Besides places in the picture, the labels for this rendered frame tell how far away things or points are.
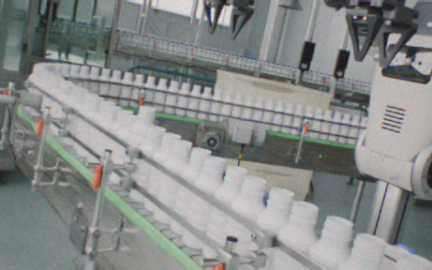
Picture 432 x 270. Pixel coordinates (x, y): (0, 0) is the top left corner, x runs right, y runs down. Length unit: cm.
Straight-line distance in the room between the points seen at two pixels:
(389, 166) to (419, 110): 16
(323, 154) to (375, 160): 157
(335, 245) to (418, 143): 66
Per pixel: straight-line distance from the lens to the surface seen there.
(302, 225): 73
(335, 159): 300
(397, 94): 136
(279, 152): 283
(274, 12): 1206
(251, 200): 82
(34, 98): 185
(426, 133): 132
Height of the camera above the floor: 135
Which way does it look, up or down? 9 degrees down
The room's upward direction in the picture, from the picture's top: 12 degrees clockwise
